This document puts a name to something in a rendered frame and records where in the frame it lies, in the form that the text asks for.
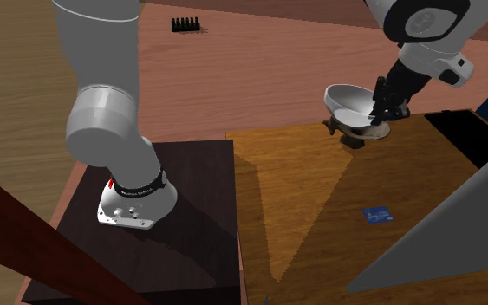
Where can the black ribbed rack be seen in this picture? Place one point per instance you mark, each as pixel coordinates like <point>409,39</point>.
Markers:
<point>185,25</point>

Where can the white bowl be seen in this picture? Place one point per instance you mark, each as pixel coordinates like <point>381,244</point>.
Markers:
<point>349,103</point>

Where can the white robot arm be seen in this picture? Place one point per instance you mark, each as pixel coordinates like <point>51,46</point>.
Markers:
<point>104,84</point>

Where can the brown wooden table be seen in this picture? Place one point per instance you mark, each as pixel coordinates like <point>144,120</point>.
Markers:
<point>307,181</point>

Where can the dark red wooden beam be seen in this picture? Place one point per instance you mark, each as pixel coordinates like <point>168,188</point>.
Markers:
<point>36,249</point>

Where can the blue card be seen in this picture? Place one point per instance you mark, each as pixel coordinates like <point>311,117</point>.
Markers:
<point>377,215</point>

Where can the dark robot stand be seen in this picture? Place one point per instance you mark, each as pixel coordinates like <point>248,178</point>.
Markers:
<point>201,198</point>

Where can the grey flat panel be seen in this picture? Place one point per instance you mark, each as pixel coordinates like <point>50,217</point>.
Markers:
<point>450,236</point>

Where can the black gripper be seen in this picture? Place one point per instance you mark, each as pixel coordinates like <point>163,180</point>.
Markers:
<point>406,82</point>

